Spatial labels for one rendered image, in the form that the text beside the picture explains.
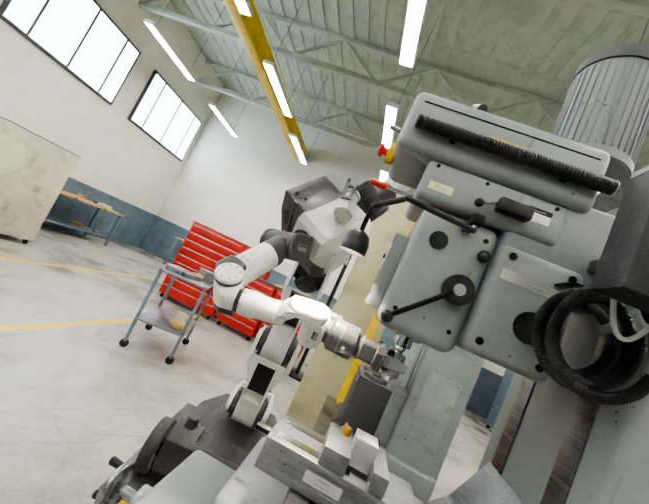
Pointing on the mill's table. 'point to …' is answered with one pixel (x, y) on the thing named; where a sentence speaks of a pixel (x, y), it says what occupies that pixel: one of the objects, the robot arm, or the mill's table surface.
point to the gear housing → (458, 187)
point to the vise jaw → (336, 450)
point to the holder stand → (365, 400)
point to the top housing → (535, 139)
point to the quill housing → (439, 332)
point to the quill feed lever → (456, 293)
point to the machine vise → (291, 444)
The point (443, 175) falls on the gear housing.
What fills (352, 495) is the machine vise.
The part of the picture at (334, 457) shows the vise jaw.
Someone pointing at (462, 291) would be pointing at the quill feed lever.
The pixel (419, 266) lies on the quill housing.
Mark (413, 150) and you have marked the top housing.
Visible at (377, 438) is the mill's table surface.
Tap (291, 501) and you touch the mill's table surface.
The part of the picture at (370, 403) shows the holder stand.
